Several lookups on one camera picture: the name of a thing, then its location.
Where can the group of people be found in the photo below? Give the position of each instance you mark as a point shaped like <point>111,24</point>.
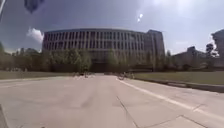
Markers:
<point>124,76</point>

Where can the large curved grey building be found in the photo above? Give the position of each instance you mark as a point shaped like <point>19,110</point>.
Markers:
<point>100,40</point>

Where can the grey paved plaza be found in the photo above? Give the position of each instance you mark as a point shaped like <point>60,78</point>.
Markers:
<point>100,103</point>

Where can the row of trees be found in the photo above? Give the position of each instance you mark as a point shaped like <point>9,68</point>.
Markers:
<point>71,60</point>

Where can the grass lawn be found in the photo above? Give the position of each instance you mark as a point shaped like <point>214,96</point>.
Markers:
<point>30,74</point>
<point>186,77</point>

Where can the grey stone kerb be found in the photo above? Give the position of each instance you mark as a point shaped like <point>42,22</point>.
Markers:
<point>186,85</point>

